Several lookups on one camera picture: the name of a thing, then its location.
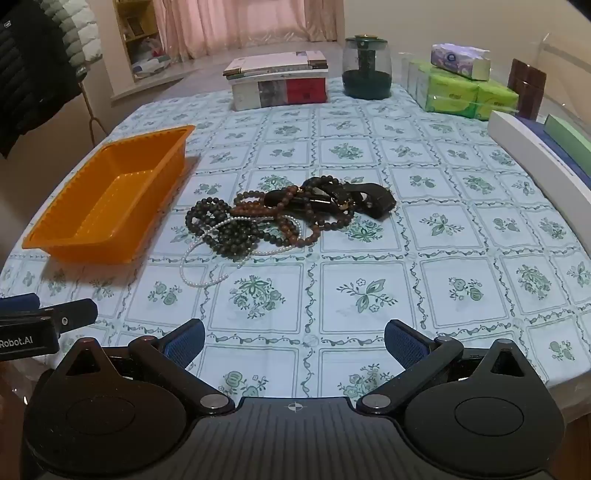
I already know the purple tissue pack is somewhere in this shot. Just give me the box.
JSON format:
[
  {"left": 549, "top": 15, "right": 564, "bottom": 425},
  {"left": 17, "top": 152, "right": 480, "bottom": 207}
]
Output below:
[{"left": 431, "top": 43, "right": 491, "bottom": 81}]

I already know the glass teapot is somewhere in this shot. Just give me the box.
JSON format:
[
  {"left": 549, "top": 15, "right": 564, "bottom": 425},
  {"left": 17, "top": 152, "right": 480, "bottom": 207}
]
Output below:
[{"left": 342, "top": 34, "right": 393, "bottom": 100}]

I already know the pink curtain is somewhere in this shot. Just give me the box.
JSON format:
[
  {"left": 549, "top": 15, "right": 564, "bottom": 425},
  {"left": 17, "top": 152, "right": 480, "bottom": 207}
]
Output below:
[{"left": 152, "top": 0, "right": 346, "bottom": 58}]

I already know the green flat box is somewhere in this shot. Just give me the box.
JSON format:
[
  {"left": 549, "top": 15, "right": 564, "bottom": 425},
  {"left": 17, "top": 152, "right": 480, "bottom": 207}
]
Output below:
[{"left": 545, "top": 113, "right": 591, "bottom": 160}]

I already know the white grey puffer jacket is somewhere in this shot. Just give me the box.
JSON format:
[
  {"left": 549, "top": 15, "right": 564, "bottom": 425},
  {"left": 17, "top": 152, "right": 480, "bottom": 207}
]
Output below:
[{"left": 39, "top": 0, "right": 103, "bottom": 77}]

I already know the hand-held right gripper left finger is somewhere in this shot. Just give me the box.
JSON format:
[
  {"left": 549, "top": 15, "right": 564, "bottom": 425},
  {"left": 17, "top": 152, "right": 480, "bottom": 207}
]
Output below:
[{"left": 54, "top": 318, "right": 237, "bottom": 414}]

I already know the white pearl necklace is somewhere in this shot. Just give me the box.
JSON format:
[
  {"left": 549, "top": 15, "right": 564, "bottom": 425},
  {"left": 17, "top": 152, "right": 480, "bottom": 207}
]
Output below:
[{"left": 179, "top": 215, "right": 305, "bottom": 289}]

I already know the blue flat box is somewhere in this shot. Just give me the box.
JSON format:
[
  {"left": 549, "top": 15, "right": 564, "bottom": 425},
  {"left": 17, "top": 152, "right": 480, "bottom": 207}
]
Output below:
[{"left": 515, "top": 115, "right": 591, "bottom": 185}]

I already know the yellow bookshelf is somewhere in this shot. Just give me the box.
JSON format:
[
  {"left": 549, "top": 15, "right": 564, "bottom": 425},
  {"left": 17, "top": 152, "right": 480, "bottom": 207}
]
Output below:
[{"left": 113, "top": 0, "right": 162, "bottom": 84}]

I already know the long white box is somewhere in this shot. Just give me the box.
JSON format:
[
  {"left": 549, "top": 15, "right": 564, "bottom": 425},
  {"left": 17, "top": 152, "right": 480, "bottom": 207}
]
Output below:
[{"left": 488, "top": 110, "right": 591, "bottom": 217}]

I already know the black down jacket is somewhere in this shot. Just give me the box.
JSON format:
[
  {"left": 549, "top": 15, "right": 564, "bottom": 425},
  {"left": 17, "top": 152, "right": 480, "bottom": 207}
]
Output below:
[{"left": 0, "top": 0, "right": 84, "bottom": 160}]

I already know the white paperback book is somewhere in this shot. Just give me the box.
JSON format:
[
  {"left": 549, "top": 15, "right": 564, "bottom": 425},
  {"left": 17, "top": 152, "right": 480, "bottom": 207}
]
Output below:
[{"left": 225, "top": 64, "right": 329, "bottom": 83}]

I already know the black strap gold case wristwatch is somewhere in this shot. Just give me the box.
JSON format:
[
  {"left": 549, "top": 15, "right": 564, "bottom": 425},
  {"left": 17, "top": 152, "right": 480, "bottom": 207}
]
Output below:
[{"left": 263, "top": 178, "right": 352, "bottom": 214}]

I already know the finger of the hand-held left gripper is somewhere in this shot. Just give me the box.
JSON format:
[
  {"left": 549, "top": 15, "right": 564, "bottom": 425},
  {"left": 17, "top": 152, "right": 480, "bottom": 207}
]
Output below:
[
  {"left": 44, "top": 298, "right": 99, "bottom": 332},
  {"left": 0, "top": 293, "right": 41, "bottom": 315}
]

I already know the white plastic bag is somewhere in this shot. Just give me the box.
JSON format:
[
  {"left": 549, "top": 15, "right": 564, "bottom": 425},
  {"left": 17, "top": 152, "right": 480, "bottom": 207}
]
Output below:
[{"left": 130, "top": 37, "right": 167, "bottom": 78}]

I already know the metal coat rack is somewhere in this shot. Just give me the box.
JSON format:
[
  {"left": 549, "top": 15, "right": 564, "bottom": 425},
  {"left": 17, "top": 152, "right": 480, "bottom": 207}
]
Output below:
[{"left": 81, "top": 78, "right": 108, "bottom": 139}]

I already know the green tissue multipack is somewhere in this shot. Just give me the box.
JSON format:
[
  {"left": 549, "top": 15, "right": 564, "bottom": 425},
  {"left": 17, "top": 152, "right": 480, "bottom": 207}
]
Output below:
[{"left": 399, "top": 58, "right": 520, "bottom": 121}]

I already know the orange plastic tray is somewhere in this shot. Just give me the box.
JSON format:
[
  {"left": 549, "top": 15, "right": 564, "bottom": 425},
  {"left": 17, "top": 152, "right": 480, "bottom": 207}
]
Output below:
[{"left": 22, "top": 124, "right": 197, "bottom": 265}]

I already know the brown bead necklace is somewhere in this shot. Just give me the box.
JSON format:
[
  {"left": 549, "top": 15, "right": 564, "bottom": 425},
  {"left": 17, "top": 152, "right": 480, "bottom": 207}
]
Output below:
[{"left": 230, "top": 175, "right": 356, "bottom": 247}]

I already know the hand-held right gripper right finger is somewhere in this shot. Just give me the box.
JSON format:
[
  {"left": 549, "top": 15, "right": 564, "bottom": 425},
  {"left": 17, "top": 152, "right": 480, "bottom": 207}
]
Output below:
[{"left": 355, "top": 318, "right": 539, "bottom": 414}]

